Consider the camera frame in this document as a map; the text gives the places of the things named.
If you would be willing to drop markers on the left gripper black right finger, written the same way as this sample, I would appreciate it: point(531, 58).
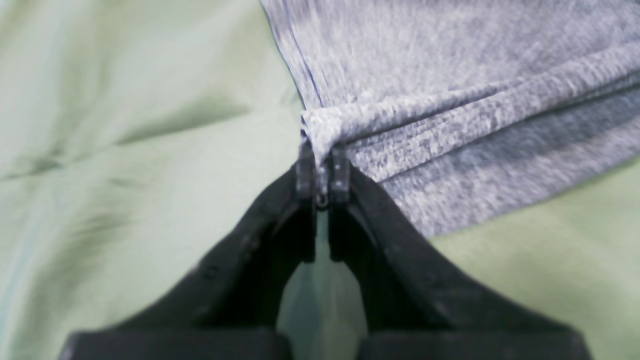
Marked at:
point(418, 304)

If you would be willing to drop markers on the grey T-shirt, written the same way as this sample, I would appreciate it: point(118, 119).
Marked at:
point(464, 110)

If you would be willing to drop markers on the green table cloth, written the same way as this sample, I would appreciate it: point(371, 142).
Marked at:
point(135, 134)

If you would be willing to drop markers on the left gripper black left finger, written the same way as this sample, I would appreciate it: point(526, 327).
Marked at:
point(226, 307)

